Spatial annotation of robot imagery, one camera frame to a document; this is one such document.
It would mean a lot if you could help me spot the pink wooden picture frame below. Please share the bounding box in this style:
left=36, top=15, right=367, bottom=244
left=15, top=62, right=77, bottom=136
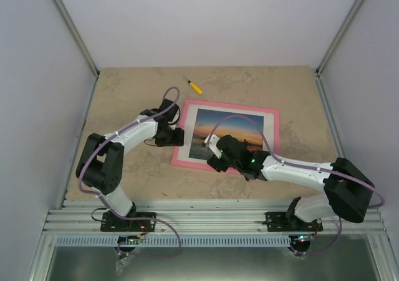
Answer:
left=171, top=99, right=280, bottom=171

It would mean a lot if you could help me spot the sunset photo with white mat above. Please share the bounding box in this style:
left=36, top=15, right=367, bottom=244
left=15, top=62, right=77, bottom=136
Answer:
left=188, top=108, right=264, bottom=161

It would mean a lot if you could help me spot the yellow handled screwdriver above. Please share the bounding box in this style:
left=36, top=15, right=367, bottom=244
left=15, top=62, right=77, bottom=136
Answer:
left=183, top=76, right=203, bottom=95

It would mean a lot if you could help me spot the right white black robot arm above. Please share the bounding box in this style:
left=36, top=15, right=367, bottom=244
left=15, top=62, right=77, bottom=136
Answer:
left=204, top=135, right=374, bottom=232

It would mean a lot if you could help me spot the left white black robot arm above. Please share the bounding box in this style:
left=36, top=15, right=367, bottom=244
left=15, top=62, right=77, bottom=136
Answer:
left=75, top=98, right=185, bottom=234

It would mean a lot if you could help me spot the clear plastic bag scrap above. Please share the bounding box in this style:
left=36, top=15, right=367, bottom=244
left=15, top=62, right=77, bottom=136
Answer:
left=115, top=253, right=135, bottom=275

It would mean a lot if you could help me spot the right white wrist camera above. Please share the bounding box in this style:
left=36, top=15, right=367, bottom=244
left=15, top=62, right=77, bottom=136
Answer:
left=203, top=135, right=222, bottom=160

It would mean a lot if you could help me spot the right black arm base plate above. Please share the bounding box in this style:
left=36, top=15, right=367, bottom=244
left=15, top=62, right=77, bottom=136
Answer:
left=262, top=212, right=324, bottom=232

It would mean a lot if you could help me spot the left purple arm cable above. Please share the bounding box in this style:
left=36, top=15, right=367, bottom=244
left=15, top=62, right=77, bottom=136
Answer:
left=77, top=87, right=185, bottom=259

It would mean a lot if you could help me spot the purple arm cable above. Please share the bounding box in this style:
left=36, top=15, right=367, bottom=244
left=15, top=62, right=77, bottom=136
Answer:
left=204, top=114, right=386, bottom=257
left=77, top=87, right=185, bottom=259

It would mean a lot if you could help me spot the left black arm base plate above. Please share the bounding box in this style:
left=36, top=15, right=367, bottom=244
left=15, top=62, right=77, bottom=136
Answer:
left=100, top=212, right=156, bottom=233

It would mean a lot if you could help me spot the grey slotted cable duct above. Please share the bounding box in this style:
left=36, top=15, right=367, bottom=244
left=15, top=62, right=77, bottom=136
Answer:
left=54, top=235, right=291, bottom=247

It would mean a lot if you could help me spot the aluminium mounting rail base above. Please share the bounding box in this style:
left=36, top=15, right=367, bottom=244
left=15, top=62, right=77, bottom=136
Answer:
left=43, top=199, right=389, bottom=235

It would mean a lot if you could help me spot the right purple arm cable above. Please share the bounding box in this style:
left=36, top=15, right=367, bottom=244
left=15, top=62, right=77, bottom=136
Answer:
left=204, top=114, right=386, bottom=257

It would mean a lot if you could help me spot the left aluminium corner post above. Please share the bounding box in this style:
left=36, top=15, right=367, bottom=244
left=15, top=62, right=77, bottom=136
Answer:
left=52, top=0, right=100, bottom=79

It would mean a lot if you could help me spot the aluminium corner post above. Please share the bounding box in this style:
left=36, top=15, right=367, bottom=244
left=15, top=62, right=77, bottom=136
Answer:
left=52, top=0, right=100, bottom=79
left=315, top=0, right=367, bottom=78

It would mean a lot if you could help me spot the right aluminium corner post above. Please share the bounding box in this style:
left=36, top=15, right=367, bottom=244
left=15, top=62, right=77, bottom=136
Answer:
left=315, top=0, right=367, bottom=78

